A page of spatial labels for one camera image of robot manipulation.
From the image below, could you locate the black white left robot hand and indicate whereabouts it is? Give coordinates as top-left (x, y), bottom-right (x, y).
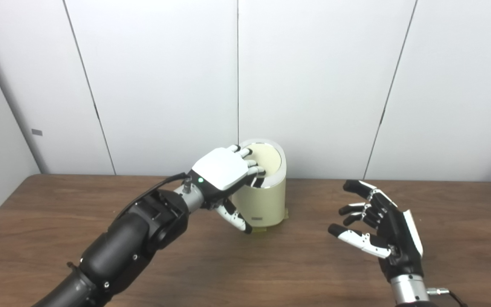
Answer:
top-left (188, 145), bottom-right (267, 234)

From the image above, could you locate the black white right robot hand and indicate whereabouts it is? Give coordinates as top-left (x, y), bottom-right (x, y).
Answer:
top-left (328, 180), bottom-right (424, 284)

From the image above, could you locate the cream round bin lid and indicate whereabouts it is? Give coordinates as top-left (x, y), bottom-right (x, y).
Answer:
top-left (245, 143), bottom-right (282, 177)

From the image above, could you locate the cream-colored bin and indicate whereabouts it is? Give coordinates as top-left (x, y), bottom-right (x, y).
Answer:
top-left (228, 139), bottom-right (287, 228)

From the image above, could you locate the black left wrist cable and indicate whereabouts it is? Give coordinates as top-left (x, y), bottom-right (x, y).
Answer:
top-left (116, 173), bottom-right (193, 220)

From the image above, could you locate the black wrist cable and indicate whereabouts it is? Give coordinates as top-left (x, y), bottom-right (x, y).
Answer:
top-left (427, 288), bottom-right (470, 307)
top-left (116, 173), bottom-right (193, 220)

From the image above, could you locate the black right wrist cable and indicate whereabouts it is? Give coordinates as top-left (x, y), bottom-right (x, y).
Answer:
top-left (427, 288), bottom-right (470, 307)

